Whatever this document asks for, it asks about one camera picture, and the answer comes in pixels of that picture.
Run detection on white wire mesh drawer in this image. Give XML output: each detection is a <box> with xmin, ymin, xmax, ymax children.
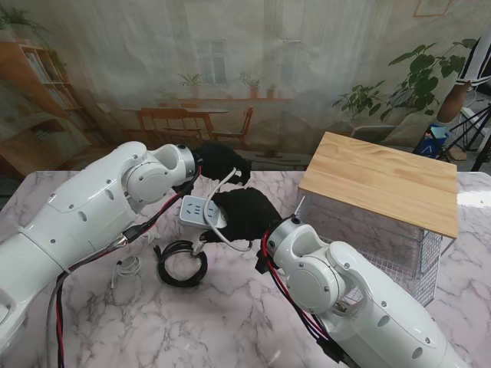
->
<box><xmin>295</xmin><ymin>195</ymin><xmax>423</xmax><ymax>307</ymax></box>

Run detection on printed scenery backdrop cloth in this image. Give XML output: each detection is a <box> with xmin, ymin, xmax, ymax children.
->
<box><xmin>0</xmin><ymin>0</ymin><xmax>479</xmax><ymax>172</ymax></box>

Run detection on wire cabinet with wooden top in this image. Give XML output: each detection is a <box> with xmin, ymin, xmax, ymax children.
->
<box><xmin>298</xmin><ymin>131</ymin><xmax>460</xmax><ymax>307</ymax></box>

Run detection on white power strip with cord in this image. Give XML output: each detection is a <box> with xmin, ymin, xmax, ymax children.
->
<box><xmin>178</xmin><ymin>166</ymin><xmax>254</xmax><ymax>257</ymax></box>

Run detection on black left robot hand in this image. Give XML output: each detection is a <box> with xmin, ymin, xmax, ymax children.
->
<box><xmin>191</xmin><ymin>142</ymin><xmax>252</xmax><ymax>185</ymax></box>

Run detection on right arm red black cables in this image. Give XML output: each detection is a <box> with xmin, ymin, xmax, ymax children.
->
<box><xmin>260</xmin><ymin>229</ymin><xmax>346</xmax><ymax>365</ymax></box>

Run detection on blue bag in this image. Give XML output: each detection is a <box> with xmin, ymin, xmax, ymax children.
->
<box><xmin>416</xmin><ymin>124</ymin><xmax>450</xmax><ymax>158</ymax></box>

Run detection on white wired earphones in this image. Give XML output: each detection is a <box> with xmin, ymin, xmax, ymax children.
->
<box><xmin>110</xmin><ymin>229</ymin><xmax>161</xmax><ymax>289</ymax></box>

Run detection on arm red black cables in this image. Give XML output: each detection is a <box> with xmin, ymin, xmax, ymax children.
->
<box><xmin>260</xmin><ymin>229</ymin><xmax>346</xmax><ymax>365</ymax></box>
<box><xmin>45</xmin><ymin>168</ymin><xmax>203</xmax><ymax>368</ymax></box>

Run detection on person in striped shorts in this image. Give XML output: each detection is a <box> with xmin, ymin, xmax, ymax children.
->
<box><xmin>437</xmin><ymin>36</ymin><xmax>491</xmax><ymax>123</ymax></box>

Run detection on black tripod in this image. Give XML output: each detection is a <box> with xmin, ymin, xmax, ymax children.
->
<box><xmin>440</xmin><ymin>101</ymin><xmax>491</xmax><ymax>172</ymax></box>

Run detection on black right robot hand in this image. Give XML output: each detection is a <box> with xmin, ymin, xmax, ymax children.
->
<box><xmin>199</xmin><ymin>186</ymin><xmax>283</xmax><ymax>245</ymax></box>

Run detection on black coiled cable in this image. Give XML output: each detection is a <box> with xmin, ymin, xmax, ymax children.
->
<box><xmin>153</xmin><ymin>239</ymin><xmax>209</xmax><ymax>288</ymax></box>

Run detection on left arm red black cables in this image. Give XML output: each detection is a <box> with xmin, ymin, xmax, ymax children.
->
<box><xmin>45</xmin><ymin>168</ymin><xmax>203</xmax><ymax>368</ymax></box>

